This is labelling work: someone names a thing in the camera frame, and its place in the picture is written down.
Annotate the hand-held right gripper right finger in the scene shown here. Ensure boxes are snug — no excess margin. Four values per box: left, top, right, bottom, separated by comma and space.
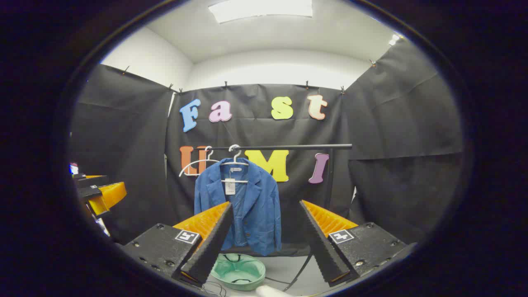
299, 200, 417, 288

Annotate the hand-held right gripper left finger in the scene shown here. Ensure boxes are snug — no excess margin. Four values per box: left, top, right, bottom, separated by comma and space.
120, 201, 234, 286

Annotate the green laundry hamper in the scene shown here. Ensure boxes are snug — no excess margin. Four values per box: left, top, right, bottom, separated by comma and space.
210, 253, 266, 291

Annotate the blue corduroy jacket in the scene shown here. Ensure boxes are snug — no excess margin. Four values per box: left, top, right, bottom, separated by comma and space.
194, 158, 282, 256

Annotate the white clothes hanger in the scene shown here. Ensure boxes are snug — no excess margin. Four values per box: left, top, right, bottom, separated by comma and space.
220, 144, 250, 184
179, 146, 220, 177

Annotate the black clothes rack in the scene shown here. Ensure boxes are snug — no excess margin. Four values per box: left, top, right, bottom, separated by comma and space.
205, 144, 353, 291

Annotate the white rounded object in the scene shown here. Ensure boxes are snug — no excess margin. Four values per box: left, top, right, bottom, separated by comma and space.
256, 285, 294, 297

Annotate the black backdrop cloth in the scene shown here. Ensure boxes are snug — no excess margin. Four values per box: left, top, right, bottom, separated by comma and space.
70, 37, 464, 256

